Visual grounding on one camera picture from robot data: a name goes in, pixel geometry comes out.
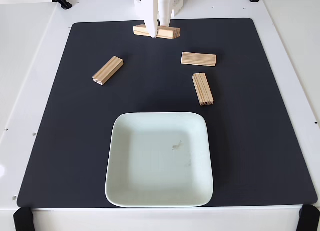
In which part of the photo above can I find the black rubber table mat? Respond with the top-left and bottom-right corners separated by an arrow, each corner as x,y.
16,17 -> 318,209

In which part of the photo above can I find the wooden block numbered two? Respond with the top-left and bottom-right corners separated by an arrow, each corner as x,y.
91,55 -> 125,88

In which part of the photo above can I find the pale green square plate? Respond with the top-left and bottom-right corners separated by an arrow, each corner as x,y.
104,111 -> 215,208

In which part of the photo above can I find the grooved wooden block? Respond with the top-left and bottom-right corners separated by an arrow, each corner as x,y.
180,51 -> 217,67
133,24 -> 181,41
191,72 -> 215,107

